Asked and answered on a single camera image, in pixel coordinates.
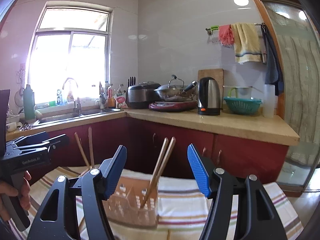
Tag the steel wok with lid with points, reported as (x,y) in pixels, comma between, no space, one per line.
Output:
(176,90)

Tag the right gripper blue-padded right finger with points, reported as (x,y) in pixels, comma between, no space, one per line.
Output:
(257,217)

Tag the chrome sink faucet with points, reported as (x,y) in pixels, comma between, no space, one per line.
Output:
(77,103)

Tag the dark red kitchen cabinets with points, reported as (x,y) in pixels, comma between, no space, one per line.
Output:
(143,140)

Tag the knife block with knives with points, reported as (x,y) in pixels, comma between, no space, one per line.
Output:
(131,82)

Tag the translucent plastic container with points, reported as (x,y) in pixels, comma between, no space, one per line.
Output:
(269,101)

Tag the black rice cooker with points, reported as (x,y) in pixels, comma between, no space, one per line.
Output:
(141,95)

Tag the teal plastic colander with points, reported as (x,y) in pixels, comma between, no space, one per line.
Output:
(243,106)

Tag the person's left hand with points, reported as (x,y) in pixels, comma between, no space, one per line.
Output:
(10,191)

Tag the beige perforated utensil caddy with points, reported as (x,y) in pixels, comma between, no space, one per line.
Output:
(127,206)

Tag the orange sauce bottle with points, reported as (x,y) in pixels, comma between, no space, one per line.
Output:
(111,102)

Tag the red induction cooktop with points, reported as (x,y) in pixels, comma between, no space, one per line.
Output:
(163,106)

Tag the round ceiling light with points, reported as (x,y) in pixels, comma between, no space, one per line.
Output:
(241,3)

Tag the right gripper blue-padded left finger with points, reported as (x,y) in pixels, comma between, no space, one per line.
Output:
(56,218)

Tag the dark blue hanging cloth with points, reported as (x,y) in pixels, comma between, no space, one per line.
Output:
(274,75)

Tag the pink rubber gloves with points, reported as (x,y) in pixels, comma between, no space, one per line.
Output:
(226,36)

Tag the yellow hanging towel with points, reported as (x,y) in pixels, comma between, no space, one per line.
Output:
(246,43)

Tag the stainless steel sink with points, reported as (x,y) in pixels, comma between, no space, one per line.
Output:
(70,116)

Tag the blue label bottle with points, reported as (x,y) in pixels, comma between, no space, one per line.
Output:
(59,100)

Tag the striped tablecloth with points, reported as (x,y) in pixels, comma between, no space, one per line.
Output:
(182,208)

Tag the hanging mesh strainer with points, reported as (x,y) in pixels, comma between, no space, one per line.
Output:
(18,98)

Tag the white blue ceramic bowl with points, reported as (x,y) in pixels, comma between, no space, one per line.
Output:
(12,126)

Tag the window with white frame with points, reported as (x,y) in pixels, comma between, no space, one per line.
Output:
(69,41)

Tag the red white snack bag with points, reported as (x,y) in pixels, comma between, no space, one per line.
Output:
(120,99)

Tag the green thermos flask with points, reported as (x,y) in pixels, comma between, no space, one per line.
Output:
(29,104)

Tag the beige stone countertop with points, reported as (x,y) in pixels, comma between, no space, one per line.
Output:
(272,130)

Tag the stainless electric kettle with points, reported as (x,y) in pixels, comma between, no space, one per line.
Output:
(209,101)

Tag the wooden framed glass door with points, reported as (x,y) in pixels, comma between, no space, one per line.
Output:
(297,44)

